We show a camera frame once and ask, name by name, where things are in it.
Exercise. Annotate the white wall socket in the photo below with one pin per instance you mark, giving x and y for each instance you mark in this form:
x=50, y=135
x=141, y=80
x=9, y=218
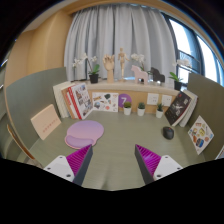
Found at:
x=166, y=100
x=152, y=99

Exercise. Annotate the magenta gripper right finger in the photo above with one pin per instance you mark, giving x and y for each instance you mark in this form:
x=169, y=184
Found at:
x=153, y=166

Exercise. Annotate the white wall socket right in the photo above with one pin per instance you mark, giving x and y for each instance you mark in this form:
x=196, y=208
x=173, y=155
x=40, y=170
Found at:
x=166, y=100

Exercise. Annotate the red white magazine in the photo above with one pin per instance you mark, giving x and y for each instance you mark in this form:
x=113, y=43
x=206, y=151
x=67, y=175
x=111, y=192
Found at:
x=81, y=100

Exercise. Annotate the pink horse figure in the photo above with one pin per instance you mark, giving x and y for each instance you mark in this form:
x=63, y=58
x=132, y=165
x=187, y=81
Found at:
x=139, y=74

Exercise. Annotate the illustrated picture card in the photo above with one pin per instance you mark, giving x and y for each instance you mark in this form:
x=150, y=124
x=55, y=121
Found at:
x=103, y=101

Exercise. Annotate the purple mouse pad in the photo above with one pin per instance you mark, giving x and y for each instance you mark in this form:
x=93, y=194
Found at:
x=83, y=133

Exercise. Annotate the small potted plant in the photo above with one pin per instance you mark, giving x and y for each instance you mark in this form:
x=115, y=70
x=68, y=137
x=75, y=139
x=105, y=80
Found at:
x=141, y=109
x=159, y=111
x=127, y=108

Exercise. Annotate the wooden mannequin figure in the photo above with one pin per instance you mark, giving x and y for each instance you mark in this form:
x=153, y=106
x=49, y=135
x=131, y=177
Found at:
x=122, y=57

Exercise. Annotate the white orchid black pot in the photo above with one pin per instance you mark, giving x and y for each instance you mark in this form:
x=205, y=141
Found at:
x=92, y=63
x=176, y=78

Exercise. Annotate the purple round number sign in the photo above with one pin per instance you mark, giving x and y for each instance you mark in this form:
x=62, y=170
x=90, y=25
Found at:
x=123, y=98

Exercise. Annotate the wooden hand model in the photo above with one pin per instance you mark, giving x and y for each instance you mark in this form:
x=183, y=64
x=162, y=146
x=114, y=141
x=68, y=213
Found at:
x=108, y=62

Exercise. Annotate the white orchid black pot left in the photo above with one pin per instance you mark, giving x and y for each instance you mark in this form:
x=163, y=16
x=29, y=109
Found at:
x=92, y=63

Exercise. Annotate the white book stack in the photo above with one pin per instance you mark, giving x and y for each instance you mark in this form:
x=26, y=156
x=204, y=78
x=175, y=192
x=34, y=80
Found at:
x=61, y=104

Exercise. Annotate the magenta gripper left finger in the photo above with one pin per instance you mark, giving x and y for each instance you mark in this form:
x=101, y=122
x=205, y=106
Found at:
x=72, y=167

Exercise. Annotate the white wall socket left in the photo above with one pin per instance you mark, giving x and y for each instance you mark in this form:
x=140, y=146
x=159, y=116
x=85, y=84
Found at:
x=152, y=99

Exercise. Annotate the black computer mouse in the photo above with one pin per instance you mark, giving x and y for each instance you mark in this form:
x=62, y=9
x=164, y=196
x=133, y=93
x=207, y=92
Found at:
x=168, y=133

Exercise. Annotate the small potted plant left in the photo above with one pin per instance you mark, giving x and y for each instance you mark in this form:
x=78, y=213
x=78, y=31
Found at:
x=127, y=108

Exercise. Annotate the grey curtain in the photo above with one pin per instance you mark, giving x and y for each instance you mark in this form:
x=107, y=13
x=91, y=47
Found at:
x=114, y=28

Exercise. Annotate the black horse figure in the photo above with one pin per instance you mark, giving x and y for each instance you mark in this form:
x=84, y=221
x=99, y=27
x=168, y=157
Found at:
x=157, y=76

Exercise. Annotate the colourful sticker sheet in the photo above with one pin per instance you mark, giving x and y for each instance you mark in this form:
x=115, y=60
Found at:
x=200, y=134

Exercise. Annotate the small potted plant right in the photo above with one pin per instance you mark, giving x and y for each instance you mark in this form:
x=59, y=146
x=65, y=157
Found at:
x=159, y=111

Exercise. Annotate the white orchid black pot right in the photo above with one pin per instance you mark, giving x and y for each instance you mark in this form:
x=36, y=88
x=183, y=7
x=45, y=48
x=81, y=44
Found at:
x=176, y=78

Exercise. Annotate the beige card board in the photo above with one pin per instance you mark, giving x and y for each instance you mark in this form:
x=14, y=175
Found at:
x=46, y=121

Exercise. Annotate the black book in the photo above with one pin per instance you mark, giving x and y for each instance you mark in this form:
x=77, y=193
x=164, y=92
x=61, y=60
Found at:
x=178, y=108

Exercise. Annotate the small potted plant middle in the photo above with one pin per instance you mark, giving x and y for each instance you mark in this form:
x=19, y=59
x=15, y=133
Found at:
x=141, y=109

